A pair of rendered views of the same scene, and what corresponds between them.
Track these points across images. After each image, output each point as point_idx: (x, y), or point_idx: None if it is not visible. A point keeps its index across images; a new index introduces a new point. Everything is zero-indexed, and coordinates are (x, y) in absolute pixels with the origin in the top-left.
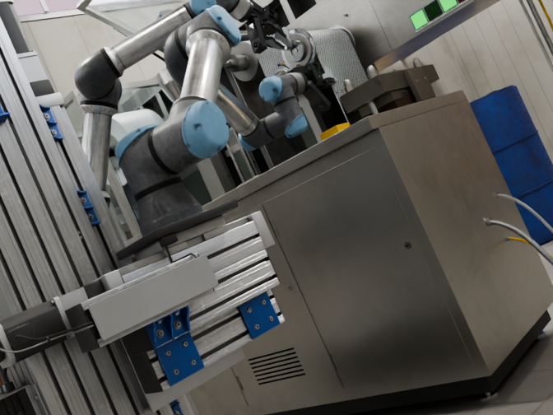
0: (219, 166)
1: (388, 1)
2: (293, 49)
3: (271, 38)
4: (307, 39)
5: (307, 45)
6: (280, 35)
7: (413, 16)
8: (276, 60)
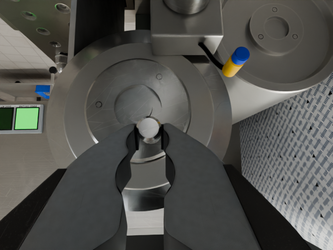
0: None
1: (58, 167)
2: (141, 115)
3: (170, 248)
4: (66, 131)
5: (77, 104)
6: (57, 212)
7: (31, 126)
8: (284, 162)
